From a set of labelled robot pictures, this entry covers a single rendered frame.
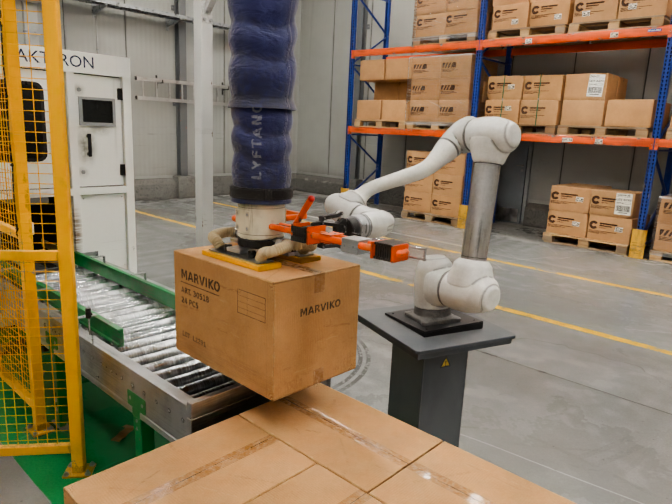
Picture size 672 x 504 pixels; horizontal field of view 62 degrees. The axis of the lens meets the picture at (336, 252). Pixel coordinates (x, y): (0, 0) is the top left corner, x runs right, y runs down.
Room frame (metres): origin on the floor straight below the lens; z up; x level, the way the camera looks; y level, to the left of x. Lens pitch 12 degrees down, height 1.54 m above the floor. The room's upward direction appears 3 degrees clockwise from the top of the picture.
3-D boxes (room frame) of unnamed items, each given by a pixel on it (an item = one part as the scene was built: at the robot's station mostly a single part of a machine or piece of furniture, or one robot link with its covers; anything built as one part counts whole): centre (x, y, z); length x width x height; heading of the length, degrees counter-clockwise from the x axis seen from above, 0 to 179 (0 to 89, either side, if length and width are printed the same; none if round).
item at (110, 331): (2.83, 1.55, 0.60); 1.60 x 0.10 x 0.09; 47
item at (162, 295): (3.23, 1.18, 0.60); 1.60 x 0.10 x 0.09; 47
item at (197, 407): (2.00, 0.24, 0.58); 0.70 x 0.03 x 0.06; 137
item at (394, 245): (1.59, -0.16, 1.20); 0.08 x 0.07 x 0.05; 47
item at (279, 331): (2.00, 0.26, 0.87); 0.60 x 0.40 x 0.40; 46
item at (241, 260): (1.93, 0.34, 1.09); 0.34 x 0.10 x 0.05; 47
